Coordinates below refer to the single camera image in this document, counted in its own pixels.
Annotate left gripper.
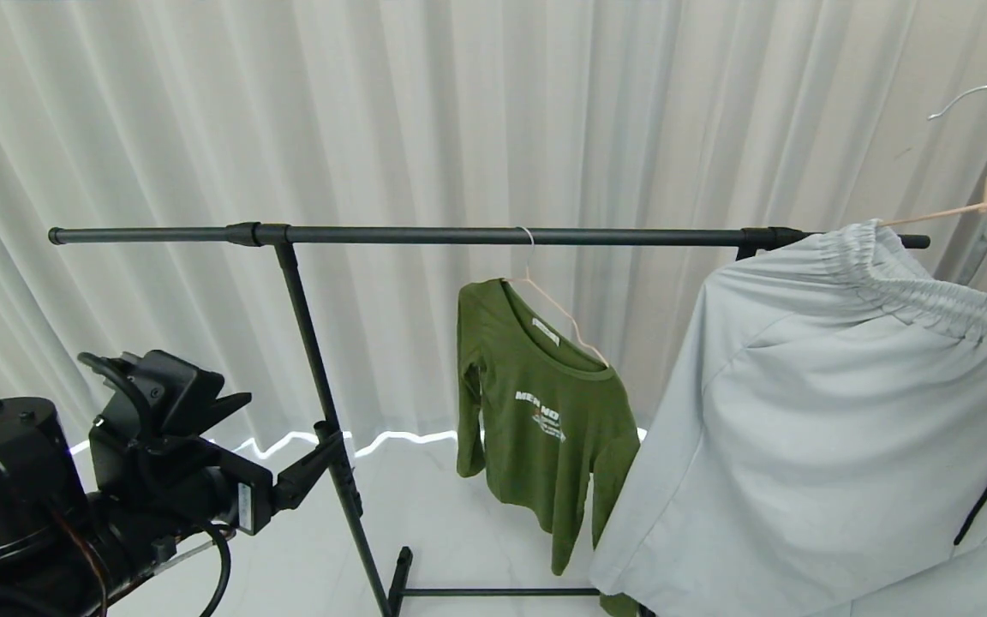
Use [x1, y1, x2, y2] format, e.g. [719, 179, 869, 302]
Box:
[138, 392, 349, 537]

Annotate green printed shirt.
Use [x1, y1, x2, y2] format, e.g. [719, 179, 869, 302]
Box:
[456, 279, 643, 617]

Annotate pale grey shorts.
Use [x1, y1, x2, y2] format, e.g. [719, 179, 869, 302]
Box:
[589, 220, 987, 617]

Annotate black clothes rack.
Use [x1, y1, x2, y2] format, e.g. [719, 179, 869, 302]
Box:
[46, 223, 931, 617]

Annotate white curtain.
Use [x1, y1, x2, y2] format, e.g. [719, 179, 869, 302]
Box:
[0, 0, 987, 455]

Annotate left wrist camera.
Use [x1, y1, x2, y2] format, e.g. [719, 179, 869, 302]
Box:
[78, 350, 253, 446]

